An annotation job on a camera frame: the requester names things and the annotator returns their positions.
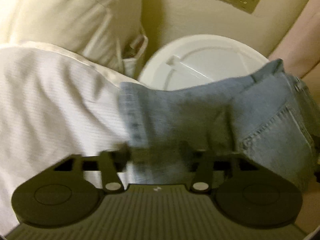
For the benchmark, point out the white round plastic lid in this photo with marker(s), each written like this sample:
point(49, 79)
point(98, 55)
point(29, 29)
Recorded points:
point(197, 60)

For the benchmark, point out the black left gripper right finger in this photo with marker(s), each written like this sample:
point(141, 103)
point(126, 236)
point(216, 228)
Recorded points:
point(213, 166)

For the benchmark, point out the white textured duvet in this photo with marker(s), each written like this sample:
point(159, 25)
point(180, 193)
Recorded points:
point(53, 103)

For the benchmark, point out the cream pillow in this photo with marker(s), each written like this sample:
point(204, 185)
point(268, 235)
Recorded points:
point(107, 32)

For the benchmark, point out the blue denim jeans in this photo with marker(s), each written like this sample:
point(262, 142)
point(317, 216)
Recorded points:
point(268, 117)

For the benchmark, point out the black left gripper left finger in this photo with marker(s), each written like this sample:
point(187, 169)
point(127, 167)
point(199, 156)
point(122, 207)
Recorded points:
point(107, 163)

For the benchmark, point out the pink headboard panel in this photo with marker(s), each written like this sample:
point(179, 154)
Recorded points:
point(299, 49)

